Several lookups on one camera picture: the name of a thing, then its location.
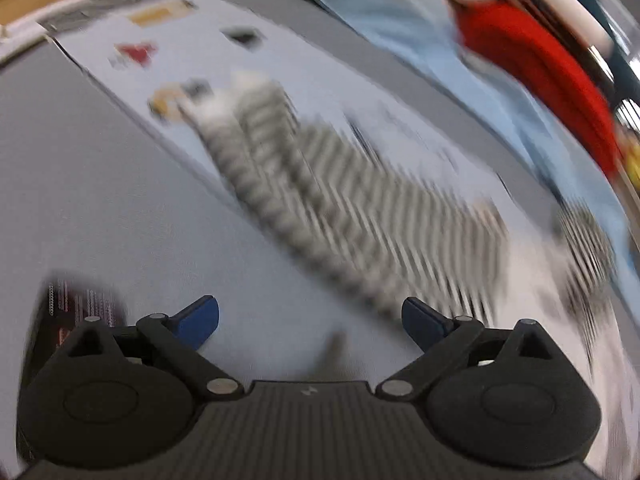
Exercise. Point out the light blue cloth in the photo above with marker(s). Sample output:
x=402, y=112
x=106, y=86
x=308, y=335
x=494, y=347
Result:
x=400, y=15

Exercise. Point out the black white striped garment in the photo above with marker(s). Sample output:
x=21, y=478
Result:
x=350, y=210

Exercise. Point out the white garment with black stripes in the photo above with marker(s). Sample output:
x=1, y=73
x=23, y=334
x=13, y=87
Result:
x=587, y=250

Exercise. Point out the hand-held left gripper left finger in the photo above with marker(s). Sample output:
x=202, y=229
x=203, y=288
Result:
x=199, y=319

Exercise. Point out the light printed bed sheet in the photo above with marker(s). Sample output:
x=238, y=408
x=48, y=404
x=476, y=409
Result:
x=165, y=80

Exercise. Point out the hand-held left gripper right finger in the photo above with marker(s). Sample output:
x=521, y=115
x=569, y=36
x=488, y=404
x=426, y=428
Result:
x=421, y=322

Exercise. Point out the yellow object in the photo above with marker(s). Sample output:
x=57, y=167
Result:
x=633, y=160

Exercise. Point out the white pole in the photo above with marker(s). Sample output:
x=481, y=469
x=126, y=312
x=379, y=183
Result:
x=565, y=5

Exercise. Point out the red garment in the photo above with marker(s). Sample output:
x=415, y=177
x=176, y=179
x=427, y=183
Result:
x=530, y=55

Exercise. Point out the dark teal cloth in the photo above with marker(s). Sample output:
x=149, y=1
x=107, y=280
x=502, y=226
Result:
x=617, y=60

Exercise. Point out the gray bed cover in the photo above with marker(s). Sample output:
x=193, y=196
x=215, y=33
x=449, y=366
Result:
x=75, y=185

